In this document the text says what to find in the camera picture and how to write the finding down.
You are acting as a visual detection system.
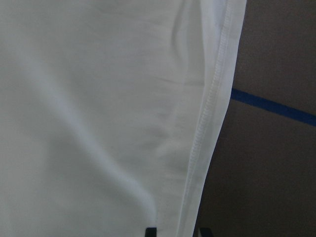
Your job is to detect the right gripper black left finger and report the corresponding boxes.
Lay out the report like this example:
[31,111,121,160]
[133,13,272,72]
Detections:
[145,227,157,237]

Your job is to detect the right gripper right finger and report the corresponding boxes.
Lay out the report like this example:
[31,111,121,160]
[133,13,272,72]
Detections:
[197,228,212,237]

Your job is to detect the cream cat print t-shirt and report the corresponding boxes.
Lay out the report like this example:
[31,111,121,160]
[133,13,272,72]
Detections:
[0,0,246,237]

